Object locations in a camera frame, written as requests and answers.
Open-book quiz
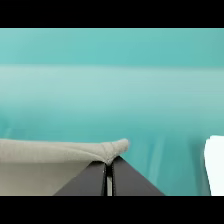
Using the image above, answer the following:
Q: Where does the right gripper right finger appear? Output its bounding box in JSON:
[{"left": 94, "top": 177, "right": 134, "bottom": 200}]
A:
[{"left": 111, "top": 155, "right": 166, "bottom": 197}]

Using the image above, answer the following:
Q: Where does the beige T-shirt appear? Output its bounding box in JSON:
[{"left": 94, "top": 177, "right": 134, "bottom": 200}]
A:
[{"left": 0, "top": 138, "right": 130, "bottom": 197}]

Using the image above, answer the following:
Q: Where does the white garment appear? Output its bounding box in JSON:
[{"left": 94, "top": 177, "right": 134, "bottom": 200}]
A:
[{"left": 203, "top": 134, "right": 224, "bottom": 197}]

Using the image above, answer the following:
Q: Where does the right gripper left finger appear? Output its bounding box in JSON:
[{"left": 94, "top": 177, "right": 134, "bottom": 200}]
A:
[{"left": 53, "top": 161, "right": 107, "bottom": 197}]

